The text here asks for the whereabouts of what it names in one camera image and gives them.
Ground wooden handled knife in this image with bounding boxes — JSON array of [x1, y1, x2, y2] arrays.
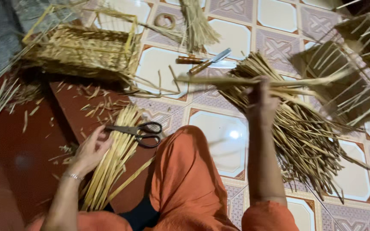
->
[[189, 48, 232, 75], [176, 56, 237, 69]]

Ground person's left hand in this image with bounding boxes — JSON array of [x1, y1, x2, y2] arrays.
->
[[69, 125, 114, 178]]

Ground scattered straw scraps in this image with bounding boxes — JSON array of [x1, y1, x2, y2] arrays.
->
[[9, 80, 132, 132]]

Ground tied dried straw bunch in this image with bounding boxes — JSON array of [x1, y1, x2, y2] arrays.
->
[[178, 0, 221, 53]]

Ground large pile of dried straw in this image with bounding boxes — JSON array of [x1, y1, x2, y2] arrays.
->
[[217, 51, 370, 204]]

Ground bundle of yellow straw strips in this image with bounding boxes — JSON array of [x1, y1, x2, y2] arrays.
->
[[80, 104, 156, 212]]

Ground silver wrist bracelet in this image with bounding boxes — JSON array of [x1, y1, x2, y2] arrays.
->
[[62, 173, 85, 181]]

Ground tan tape roll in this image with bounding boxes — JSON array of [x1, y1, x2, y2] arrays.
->
[[154, 13, 176, 30]]

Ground black scissors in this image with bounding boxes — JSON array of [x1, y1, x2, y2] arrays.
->
[[104, 121, 163, 149]]

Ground long dried straw strip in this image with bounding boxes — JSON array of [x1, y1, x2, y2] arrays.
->
[[176, 69, 352, 90]]

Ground unfinished woven straw basket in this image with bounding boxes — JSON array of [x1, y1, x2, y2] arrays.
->
[[290, 40, 370, 128], [334, 10, 370, 84]]

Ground woven straw basket yellow frame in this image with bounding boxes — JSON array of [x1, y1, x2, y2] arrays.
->
[[21, 4, 142, 81]]

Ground person's right hand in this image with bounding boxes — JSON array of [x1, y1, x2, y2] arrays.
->
[[245, 76, 280, 123]]

